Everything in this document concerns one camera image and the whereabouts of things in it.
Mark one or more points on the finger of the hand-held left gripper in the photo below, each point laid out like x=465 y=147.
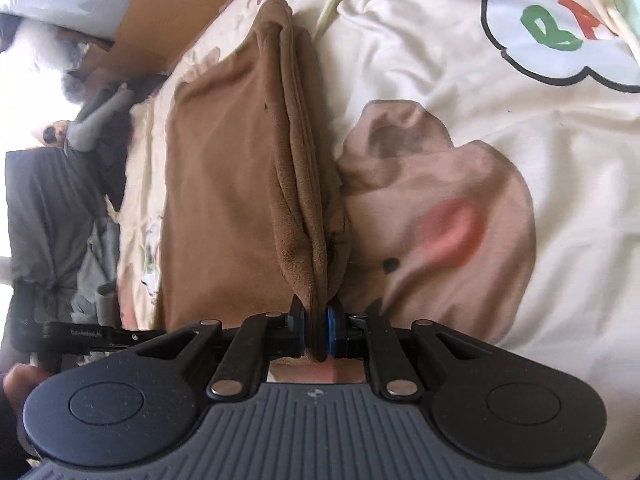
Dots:
x=100 y=335

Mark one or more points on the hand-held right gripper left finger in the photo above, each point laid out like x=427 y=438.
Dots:
x=299 y=328

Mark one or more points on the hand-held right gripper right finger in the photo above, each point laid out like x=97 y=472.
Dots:
x=332 y=333

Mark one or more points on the brown t-shirt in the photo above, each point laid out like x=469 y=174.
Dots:
x=225 y=185

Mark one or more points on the person's left hand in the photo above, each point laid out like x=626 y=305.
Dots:
x=22 y=380

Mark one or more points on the light blue garment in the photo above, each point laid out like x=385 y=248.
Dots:
x=95 y=270

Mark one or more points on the dark grey pillow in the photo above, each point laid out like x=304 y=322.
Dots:
x=45 y=210

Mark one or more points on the plush toy dog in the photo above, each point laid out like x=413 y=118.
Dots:
x=54 y=133

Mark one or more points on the grey neck pillow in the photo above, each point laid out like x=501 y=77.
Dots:
x=95 y=120

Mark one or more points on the grey fluffy plush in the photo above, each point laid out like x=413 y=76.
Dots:
x=75 y=87

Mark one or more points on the black crumpled garment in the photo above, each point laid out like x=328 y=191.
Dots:
x=142 y=92

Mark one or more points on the white fluffy plush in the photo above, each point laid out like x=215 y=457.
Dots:
x=47 y=42

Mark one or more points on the bear print bedsheet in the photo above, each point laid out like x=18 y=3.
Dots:
x=450 y=60

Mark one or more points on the brown cardboard sheet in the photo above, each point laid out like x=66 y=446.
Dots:
x=165 y=20

